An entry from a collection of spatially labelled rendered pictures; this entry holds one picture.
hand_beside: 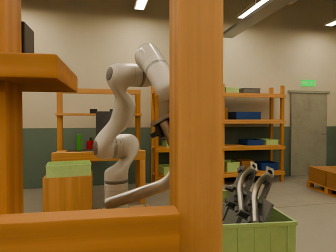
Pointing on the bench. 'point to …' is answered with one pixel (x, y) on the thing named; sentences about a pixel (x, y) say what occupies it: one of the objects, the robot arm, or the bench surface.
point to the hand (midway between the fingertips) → (167, 127)
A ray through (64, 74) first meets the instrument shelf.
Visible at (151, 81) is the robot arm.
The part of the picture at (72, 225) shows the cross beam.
